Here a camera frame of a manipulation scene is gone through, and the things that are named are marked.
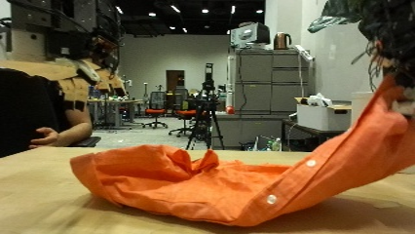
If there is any orange button shirt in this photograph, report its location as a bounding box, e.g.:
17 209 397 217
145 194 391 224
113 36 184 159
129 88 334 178
69 74 415 227

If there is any person in black shirt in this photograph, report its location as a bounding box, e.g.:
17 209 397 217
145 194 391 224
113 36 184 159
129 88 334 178
0 67 72 159

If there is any black keyboard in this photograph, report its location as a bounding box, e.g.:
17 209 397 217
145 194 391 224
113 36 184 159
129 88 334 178
69 136 103 148

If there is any background work table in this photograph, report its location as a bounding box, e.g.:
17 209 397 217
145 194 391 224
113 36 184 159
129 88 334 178
88 97 146 130

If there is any white power strip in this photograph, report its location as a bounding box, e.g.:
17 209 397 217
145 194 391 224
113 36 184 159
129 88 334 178
294 44 315 62

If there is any white plastic bag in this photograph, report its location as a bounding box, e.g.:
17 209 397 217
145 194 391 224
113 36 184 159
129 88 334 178
306 93 335 107

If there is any orange office chair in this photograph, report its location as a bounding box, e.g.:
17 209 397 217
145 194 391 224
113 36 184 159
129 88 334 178
141 91 170 130
168 87 200 137

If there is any copper kettle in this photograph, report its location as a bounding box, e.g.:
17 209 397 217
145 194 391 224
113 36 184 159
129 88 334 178
273 31 293 51

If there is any white cardboard box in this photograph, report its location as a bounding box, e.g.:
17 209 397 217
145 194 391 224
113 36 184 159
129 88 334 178
294 97 353 132

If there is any brown door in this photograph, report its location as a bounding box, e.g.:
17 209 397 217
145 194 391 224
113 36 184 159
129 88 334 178
165 69 186 96

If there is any grey drawer cabinet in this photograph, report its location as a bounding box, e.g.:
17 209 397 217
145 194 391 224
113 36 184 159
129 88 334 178
233 48 315 115

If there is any dark side table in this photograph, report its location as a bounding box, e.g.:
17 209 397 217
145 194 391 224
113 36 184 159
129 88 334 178
282 119 347 152

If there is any grey box device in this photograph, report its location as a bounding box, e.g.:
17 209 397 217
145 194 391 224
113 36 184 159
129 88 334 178
230 21 273 50

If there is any green bottle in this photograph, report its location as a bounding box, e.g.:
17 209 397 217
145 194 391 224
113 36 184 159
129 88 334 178
265 137 283 152

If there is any grey low counter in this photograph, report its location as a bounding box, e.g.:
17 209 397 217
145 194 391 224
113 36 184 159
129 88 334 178
213 111 295 151

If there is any black camera tripod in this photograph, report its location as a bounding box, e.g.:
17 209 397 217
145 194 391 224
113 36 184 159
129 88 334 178
185 62 226 151

